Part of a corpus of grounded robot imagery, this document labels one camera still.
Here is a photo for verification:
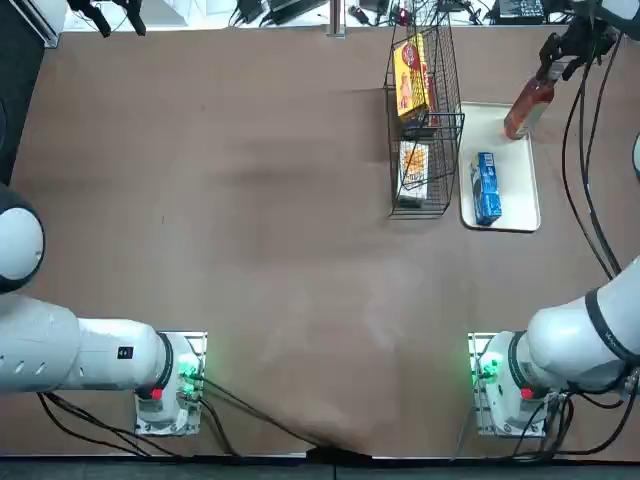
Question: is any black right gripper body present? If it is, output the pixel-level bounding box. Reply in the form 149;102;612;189
562;18;621;64

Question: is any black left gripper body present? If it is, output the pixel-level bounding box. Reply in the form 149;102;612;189
67;0;145;12

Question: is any amber tea bottle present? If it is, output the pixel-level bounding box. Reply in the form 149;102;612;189
502;67;557;141

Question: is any blue Oreo cookie box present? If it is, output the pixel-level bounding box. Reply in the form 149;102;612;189
468;151;503;226

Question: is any white plastic tray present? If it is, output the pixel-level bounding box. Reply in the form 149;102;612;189
458;101;542;234

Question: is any black keyboard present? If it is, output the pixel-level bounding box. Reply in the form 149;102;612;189
498;0;547;25

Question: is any white equipment desk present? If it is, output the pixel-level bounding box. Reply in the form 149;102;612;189
49;0;640;32

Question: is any yellow Nabati wafer box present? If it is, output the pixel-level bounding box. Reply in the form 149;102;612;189
393;32;431;120

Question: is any white Franzzi biscuit box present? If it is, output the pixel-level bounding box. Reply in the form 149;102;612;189
396;141;431;202

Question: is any aluminium frame profile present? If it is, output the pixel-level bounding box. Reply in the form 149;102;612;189
27;0;62;50

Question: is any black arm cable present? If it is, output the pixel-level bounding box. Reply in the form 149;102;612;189
560;34;624;281
579;34;626;274

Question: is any aluminium upright post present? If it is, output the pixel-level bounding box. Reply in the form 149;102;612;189
326;0;348;39

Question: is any black base cable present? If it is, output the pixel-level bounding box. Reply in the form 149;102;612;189
37;392;241;459
198;375;329;447
512;382;640;459

